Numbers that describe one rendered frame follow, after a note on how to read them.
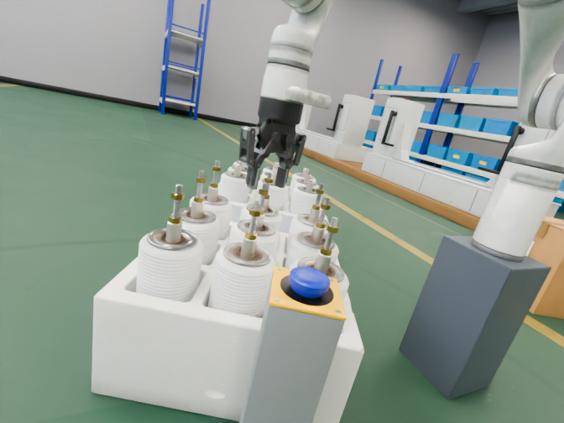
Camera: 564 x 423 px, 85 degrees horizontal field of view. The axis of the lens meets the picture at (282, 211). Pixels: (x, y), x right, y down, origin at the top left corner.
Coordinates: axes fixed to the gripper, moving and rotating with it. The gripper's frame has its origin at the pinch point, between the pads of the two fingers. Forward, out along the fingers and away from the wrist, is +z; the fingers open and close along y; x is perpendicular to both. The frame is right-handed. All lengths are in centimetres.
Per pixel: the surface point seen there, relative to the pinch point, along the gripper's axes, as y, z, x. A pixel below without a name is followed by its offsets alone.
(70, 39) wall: -95, -50, -612
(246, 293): 11.3, 13.3, 11.9
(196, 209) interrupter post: 9.0, 7.8, -8.0
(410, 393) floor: -20, 35, 31
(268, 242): 0.8, 10.5, 4.3
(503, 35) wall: -965, -295, -246
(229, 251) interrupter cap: 11.1, 9.2, 6.2
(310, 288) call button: 17.4, 1.8, 26.5
